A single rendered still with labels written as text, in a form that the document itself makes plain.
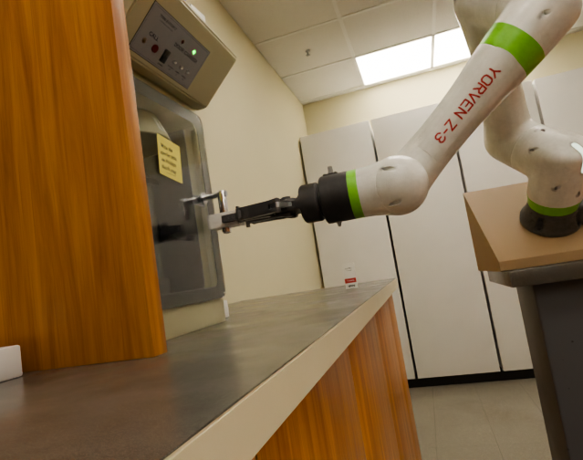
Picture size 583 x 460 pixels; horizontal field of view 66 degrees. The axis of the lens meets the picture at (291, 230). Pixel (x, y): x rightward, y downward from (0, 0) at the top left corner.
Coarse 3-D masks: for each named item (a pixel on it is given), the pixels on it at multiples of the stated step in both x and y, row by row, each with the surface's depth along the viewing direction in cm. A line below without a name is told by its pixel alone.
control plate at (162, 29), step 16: (160, 16) 74; (144, 32) 73; (160, 32) 76; (176, 32) 79; (144, 48) 75; (160, 48) 78; (176, 48) 81; (192, 48) 84; (160, 64) 80; (176, 64) 84; (192, 64) 87; (176, 80) 86; (192, 80) 90
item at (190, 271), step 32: (160, 96) 83; (160, 128) 81; (192, 128) 94; (192, 160) 91; (160, 192) 78; (192, 192) 89; (160, 224) 76; (192, 224) 86; (160, 256) 74; (192, 256) 84; (160, 288) 72; (192, 288) 82; (224, 288) 95
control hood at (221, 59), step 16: (128, 0) 69; (144, 0) 70; (160, 0) 72; (176, 0) 75; (128, 16) 69; (144, 16) 71; (176, 16) 77; (192, 16) 80; (128, 32) 71; (192, 32) 82; (208, 32) 86; (208, 48) 88; (224, 48) 92; (144, 64) 77; (208, 64) 91; (224, 64) 96; (160, 80) 84; (208, 80) 94; (176, 96) 91; (192, 96) 93; (208, 96) 98
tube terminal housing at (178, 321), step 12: (132, 72) 78; (156, 84) 85; (168, 96) 89; (192, 108) 99; (216, 300) 93; (168, 312) 75; (180, 312) 79; (192, 312) 83; (204, 312) 87; (216, 312) 92; (168, 324) 75; (180, 324) 78; (192, 324) 82; (204, 324) 86; (168, 336) 74
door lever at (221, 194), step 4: (220, 192) 91; (224, 192) 91; (204, 196) 92; (208, 196) 92; (212, 196) 92; (216, 196) 92; (220, 196) 91; (224, 196) 91; (204, 200) 92; (220, 200) 91; (224, 200) 91; (220, 204) 91; (224, 204) 91; (220, 208) 91; (224, 208) 91; (220, 212) 91; (224, 228) 90; (228, 228) 90; (224, 232) 90; (228, 232) 90
